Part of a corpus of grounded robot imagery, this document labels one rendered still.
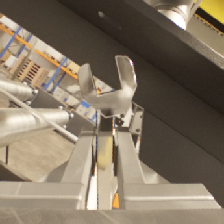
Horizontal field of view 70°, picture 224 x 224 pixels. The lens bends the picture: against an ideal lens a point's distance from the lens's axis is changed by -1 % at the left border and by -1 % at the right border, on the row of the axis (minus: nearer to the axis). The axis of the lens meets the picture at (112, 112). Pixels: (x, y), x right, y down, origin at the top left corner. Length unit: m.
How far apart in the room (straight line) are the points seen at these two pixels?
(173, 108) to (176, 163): 0.07
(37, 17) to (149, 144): 0.22
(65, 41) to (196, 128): 0.21
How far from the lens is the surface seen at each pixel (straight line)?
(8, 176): 0.25
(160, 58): 0.20
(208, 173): 0.25
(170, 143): 0.22
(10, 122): 0.50
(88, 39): 0.23
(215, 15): 7.52
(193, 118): 0.24
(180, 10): 0.38
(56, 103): 1.18
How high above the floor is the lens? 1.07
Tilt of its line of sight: level
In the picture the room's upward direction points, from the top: 34 degrees clockwise
